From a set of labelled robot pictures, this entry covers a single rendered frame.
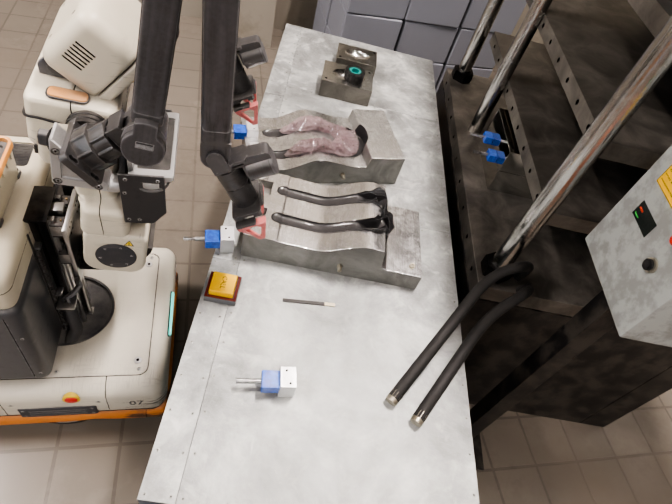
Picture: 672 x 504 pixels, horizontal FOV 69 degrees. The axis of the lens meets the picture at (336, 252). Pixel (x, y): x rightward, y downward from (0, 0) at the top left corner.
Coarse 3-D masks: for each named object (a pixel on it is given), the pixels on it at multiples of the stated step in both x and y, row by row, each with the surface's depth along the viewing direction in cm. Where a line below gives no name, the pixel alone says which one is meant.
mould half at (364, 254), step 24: (312, 192) 143; (336, 192) 144; (312, 216) 137; (336, 216) 137; (360, 216) 135; (408, 216) 149; (264, 240) 128; (288, 240) 129; (312, 240) 132; (336, 240) 131; (360, 240) 129; (384, 240) 131; (408, 240) 143; (288, 264) 135; (312, 264) 134; (336, 264) 133; (360, 264) 133; (384, 264) 134; (408, 264) 137
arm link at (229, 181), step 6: (234, 168) 99; (240, 168) 101; (222, 174) 99; (228, 174) 99; (234, 174) 100; (240, 174) 101; (246, 174) 101; (222, 180) 101; (228, 180) 100; (234, 180) 101; (240, 180) 102; (246, 180) 103; (228, 186) 102; (234, 186) 102; (240, 186) 102
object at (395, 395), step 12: (468, 300) 127; (456, 312) 126; (444, 324) 124; (456, 324) 124; (444, 336) 122; (432, 348) 120; (420, 360) 118; (408, 372) 117; (420, 372) 118; (396, 384) 116; (408, 384) 116; (396, 396) 114
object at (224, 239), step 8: (208, 232) 131; (216, 232) 131; (224, 232) 130; (232, 232) 131; (192, 240) 130; (200, 240) 130; (208, 240) 129; (216, 240) 130; (224, 240) 129; (232, 240) 129; (224, 248) 132; (232, 248) 132
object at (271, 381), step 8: (280, 368) 109; (288, 368) 110; (264, 376) 109; (272, 376) 109; (280, 376) 108; (288, 376) 109; (296, 376) 109; (264, 384) 108; (272, 384) 108; (280, 384) 107; (288, 384) 107; (296, 384) 108; (264, 392) 109; (272, 392) 109; (280, 392) 109; (288, 392) 109
